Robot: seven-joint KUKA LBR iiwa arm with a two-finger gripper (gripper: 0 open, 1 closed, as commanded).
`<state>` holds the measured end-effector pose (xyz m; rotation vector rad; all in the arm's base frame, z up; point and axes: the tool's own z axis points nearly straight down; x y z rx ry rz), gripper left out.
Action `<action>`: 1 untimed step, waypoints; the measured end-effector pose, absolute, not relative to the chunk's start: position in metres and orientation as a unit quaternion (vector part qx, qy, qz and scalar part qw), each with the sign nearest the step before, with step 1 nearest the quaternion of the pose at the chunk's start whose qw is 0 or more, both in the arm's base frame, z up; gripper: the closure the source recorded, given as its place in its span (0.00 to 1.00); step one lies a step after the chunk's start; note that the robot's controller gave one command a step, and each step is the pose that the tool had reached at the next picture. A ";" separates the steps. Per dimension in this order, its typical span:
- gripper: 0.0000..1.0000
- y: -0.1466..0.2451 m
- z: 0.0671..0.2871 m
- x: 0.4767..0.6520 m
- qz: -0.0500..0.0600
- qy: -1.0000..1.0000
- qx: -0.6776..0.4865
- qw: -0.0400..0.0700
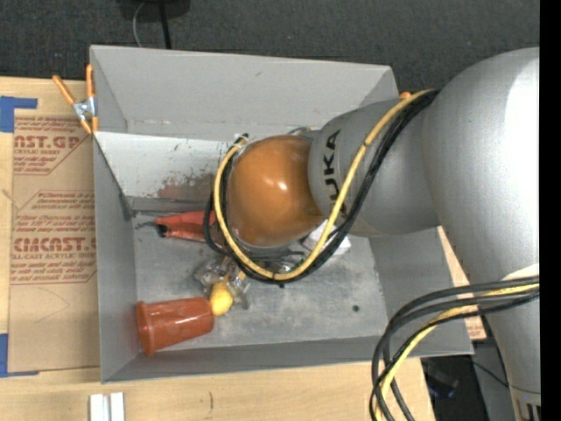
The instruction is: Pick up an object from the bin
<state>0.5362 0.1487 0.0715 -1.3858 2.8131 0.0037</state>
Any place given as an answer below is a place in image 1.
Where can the grey metal bin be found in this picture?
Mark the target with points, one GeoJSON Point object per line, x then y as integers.
{"type": "Point", "coordinates": [298, 314]}

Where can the yellow toy lemon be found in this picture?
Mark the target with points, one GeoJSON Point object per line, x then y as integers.
{"type": "Point", "coordinates": [221, 300]}

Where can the clear glass thing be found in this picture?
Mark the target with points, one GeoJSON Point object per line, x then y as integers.
{"type": "Point", "coordinates": [210, 272]}

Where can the red plastic cup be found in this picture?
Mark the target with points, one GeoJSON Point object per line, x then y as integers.
{"type": "Point", "coordinates": [173, 325]}

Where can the brown cardboard board, red print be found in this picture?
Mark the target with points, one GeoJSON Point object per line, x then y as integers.
{"type": "Point", "coordinates": [52, 217]}

